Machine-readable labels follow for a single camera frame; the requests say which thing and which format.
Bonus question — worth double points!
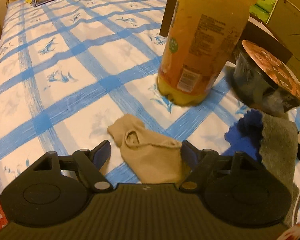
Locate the orange juice bottle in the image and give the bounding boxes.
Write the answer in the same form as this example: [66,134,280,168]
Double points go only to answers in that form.
[158,0,257,106]

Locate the grey blue fuzzy sock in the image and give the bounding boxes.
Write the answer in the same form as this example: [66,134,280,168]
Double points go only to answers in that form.
[223,109,300,227]

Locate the beige sock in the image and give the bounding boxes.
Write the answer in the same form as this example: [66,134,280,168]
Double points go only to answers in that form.
[107,114,189,185]

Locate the brown open shoe box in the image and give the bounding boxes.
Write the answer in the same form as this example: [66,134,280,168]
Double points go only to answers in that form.
[159,0,293,65]

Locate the green tissue pack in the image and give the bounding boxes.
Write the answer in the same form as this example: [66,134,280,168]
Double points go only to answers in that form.
[249,0,276,23]

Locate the blue white checked bedsheet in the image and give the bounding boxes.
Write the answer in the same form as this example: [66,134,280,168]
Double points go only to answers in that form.
[0,0,248,191]

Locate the instant noodle bowl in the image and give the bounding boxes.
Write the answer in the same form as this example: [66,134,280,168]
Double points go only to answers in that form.
[232,40,300,116]

